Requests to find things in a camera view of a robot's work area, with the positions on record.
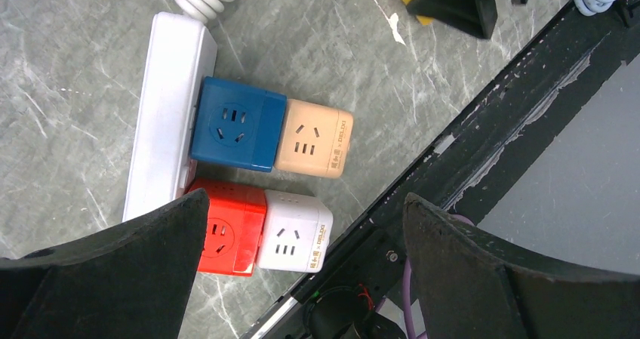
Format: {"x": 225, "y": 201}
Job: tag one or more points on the red cube adapter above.
{"x": 236, "y": 217}

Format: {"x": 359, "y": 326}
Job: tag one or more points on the white long power strip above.
{"x": 181, "y": 53}

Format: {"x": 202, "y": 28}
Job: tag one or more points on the white cube adapter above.
{"x": 296, "y": 233}

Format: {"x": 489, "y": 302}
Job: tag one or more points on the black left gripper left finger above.
{"x": 132, "y": 280}

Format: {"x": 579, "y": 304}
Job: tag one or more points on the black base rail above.
{"x": 497, "y": 136}

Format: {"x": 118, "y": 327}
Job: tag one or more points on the dark blue cube adapter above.
{"x": 237, "y": 125}

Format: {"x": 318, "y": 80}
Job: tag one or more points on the orange cube adapter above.
{"x": 314, "y": 139}

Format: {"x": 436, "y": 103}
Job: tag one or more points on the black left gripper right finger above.
{"x": 473, "y": 284}

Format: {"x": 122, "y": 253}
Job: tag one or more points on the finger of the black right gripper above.
{"x": 473, "y": 17}

